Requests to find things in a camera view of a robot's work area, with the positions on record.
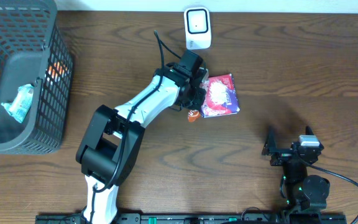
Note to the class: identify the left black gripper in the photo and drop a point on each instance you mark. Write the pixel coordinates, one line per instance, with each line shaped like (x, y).
(197, 94)

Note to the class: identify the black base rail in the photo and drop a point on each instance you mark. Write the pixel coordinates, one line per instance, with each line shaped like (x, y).
(136, 218)

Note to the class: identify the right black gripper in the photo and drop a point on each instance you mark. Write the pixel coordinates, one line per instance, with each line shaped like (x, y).
(285, 151)

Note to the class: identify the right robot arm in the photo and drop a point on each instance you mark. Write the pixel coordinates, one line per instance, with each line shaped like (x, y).
(306, 194)

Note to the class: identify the red purple snack packet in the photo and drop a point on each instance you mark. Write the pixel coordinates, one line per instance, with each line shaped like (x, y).
(221, 97)

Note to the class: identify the orange tissue pack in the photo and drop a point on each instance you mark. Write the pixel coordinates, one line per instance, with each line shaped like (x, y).
(56, 72)

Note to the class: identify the white barcode scanner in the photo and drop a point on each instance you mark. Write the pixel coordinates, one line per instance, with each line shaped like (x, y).
(197, 28)

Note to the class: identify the orange brown candy bar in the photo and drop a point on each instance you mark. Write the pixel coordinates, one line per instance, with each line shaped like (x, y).
(193, 115)

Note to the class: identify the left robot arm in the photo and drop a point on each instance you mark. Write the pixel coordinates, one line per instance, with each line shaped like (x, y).
(109, 148)

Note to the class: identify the grey plastic shopping basket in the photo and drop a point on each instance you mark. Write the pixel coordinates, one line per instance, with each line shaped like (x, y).
(30, 41)

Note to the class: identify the teal white snack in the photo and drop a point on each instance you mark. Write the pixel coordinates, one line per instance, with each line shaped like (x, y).
(21, 104)

